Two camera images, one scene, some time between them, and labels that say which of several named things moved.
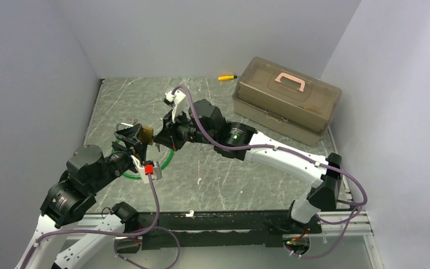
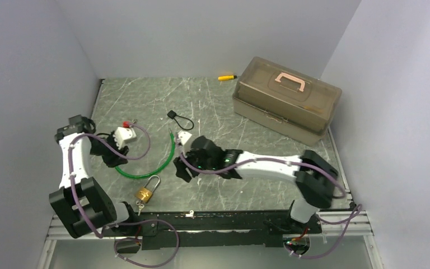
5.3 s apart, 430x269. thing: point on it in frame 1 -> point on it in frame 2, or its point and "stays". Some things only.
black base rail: x=202 y=229 stays
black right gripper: x=167 y=137 -> x=181 y=171
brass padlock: x=146 y=135 -> x=145 y=194
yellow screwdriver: x=226 y=78 stays
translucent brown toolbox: x=284 y=101 stays
